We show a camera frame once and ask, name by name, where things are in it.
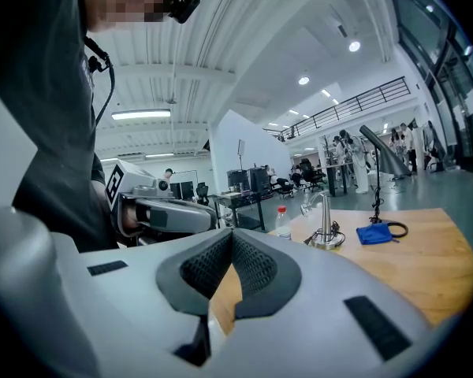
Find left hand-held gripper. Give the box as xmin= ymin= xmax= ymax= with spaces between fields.
xmin=104 ymin=160 xmax=218 ymax=239

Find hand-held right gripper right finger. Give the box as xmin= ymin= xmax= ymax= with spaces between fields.
xmin=232 ymin=228 xmax=303 ymax=321

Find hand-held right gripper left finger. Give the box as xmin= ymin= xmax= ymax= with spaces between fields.
xmin=155 ymin=228 xmax=235 ymax=317

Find person's left hand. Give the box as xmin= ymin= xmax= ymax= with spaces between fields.
xmin=120 ymin=204 xmax=143 ymax=232

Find clear water bottle red cap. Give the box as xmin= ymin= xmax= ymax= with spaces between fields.
xmin=274 ymin=206 xmax=293 ymax=241

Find black desk with computers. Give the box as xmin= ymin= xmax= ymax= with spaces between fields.
xmin=211 ymin=166 xmax=274 ymax=232

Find silver cone desk lamp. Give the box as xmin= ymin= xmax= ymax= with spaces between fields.
xmin=300 ymin=191 xmax=345 ymax=250

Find blue cloth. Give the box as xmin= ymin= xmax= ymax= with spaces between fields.
xmin=356 ymin=222 xmax=394 ymax=246

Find long ceiling light fixture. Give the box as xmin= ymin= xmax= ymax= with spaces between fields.
xmin=110 ymin=109 xmax=172 ymax=121

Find black office chair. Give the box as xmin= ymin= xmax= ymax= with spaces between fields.
xmin=298 ymin=157 xmax=326 ymax=193

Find black standing desk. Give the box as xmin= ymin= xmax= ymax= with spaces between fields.
xmin=324 ymin=162 xmax=356 ymax=198

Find slim black tripod stand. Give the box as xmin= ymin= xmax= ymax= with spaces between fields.
xmin=368 ymin=142 xmax=385 ymax=224

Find person's dark t-shirt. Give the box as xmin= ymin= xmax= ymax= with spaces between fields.
xmin=0 ymin=0 xmax=120 ymax=252

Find black balcony railing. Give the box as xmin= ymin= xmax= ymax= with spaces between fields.
xmin=277 ymin=76 xmax=412 ymax=143

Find person's head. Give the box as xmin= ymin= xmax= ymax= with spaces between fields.
xmin=82 ymin=0 xmax=182 ymax=33

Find black framed glass doors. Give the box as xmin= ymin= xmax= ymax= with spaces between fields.
xmin=384 ymin=0 xmax=473 ymax=176

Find black headset cable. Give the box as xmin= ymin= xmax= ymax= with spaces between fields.
xmin=84 ymin=35 xmax=116 ymax=126

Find black head camera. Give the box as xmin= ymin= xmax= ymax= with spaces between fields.
xmin=168 ymin=0 xmax=202 ymax=25

